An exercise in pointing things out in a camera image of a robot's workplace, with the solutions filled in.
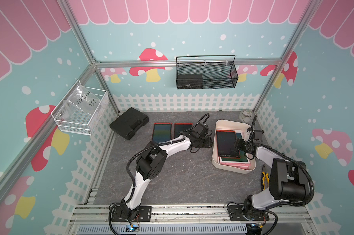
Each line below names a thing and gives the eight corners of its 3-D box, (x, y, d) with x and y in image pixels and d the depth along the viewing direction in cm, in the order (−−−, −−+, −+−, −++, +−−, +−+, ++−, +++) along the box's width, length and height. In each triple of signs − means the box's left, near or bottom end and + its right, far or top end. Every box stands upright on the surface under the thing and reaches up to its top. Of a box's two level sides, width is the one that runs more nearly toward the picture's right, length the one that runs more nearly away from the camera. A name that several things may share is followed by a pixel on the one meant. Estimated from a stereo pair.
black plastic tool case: (110, 129, 112) (107, 124, 107) (131, 111, 124) (129, 106, 119) (129, 141, 105) (127, 136, 100) (150, 120, 117) (148, 115, 113)
